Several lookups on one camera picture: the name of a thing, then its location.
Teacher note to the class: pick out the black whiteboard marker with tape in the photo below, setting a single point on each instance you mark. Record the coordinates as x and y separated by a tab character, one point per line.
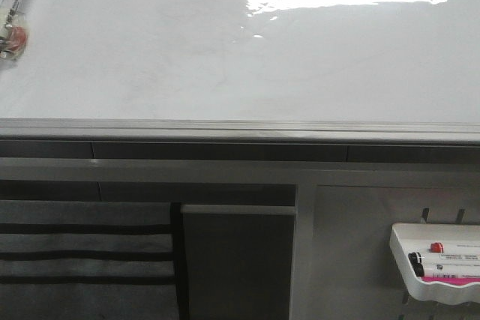
14	32

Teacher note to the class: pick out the white whiteboard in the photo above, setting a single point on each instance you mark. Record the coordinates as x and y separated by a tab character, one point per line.
293	70

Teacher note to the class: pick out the red capped whiteboard marker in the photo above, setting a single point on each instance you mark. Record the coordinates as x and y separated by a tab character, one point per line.
454	248

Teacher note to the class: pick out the dark grey panel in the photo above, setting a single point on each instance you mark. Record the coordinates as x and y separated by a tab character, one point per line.
239	265

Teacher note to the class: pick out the left black tray hook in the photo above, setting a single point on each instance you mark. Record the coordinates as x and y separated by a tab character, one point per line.
424	215

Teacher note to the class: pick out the black tray hook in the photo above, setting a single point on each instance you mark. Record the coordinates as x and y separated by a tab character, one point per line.
424	215
460	216

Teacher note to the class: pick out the upper black capped marker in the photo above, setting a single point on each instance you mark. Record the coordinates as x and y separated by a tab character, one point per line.
443	258

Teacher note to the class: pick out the black capped marker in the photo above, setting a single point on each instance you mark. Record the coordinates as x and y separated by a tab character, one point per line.
443	258
446	271

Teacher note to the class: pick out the grey black striped cloth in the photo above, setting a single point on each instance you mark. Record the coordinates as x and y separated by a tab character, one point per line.
92	260

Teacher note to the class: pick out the lower black capped marker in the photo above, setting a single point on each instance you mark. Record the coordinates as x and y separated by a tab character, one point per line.
446	271

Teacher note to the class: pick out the right black tray hook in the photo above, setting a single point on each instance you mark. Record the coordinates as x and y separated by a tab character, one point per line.
460	216

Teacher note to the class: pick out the white plastic marker tray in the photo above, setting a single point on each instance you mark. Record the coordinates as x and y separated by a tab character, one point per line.
417	238

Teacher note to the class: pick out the pink eraser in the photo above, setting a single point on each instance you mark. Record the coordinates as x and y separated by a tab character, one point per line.
451	280

